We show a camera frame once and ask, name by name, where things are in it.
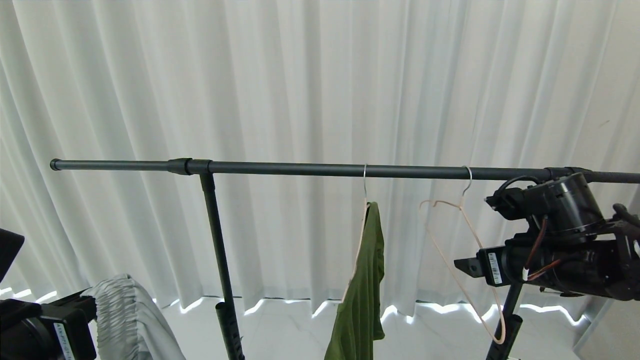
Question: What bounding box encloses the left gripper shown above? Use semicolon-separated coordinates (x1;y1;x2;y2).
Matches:
0;294;99;360

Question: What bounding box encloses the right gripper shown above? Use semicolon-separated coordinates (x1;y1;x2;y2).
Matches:
477;245;592;289

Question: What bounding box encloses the white curtain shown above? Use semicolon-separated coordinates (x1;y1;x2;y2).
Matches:
0;0;640;321

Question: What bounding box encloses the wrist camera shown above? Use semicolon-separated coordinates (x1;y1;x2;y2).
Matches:
484;182;547;222
0;227;26;284

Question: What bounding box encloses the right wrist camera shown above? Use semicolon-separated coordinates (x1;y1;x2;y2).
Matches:
484;182;547;222

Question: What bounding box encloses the green printed sleeveless shirt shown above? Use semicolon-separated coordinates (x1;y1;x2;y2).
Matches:
323;201;386;360

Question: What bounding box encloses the black clothes rack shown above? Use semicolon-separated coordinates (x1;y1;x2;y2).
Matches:
49;157;640;360

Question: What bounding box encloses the black cable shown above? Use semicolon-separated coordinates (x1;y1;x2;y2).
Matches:
492;174;544;201

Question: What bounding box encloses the pale grey garment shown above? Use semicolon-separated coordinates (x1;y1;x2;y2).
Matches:
82;273;187;360

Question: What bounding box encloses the pink clothes hanger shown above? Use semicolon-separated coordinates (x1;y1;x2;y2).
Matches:
418;165;507;346
341;164;374;302

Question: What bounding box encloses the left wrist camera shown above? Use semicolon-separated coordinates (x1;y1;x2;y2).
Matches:
0;227;26;284

